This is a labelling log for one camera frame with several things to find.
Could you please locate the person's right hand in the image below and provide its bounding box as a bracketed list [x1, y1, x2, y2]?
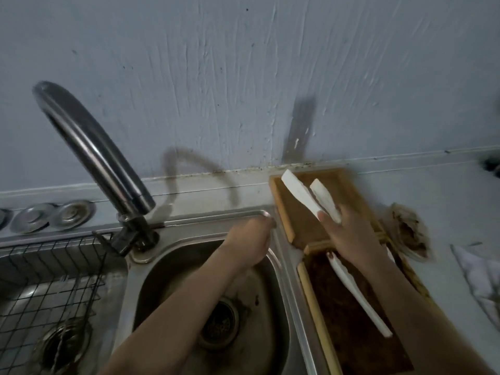
[318, 203, 388, 270]

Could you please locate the person's left hand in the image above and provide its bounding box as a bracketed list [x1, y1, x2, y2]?
[218, 216, 276, 270]

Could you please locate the stainless steel double sink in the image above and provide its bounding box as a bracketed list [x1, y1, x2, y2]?
[0, 206, 333, 375]

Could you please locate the wooden two-compartment tray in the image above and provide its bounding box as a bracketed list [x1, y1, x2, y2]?
[296, 234, 434, 375]

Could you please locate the curved steel faucet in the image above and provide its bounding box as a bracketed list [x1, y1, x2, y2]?
[32, 81, 160, 257]

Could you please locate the person's right forearm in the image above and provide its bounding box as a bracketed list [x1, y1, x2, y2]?
[349, 249, 497, 375]

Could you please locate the person's left forearm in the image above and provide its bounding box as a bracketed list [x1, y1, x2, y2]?
[97, 244, 251, 375]

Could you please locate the round metal sink drain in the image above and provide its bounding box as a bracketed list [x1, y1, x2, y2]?
[197, 296, 241, 350]
[33, 318, 94, 375]

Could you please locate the stained crumpled plastic bag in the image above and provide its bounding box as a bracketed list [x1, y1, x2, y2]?
[384, 203, 432, 263]

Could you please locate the crumpled white tissue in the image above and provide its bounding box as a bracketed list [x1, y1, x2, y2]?
[450, 244, 500, 332]

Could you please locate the black wire rack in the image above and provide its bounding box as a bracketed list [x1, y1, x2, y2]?
[0, 232, 114, 375]

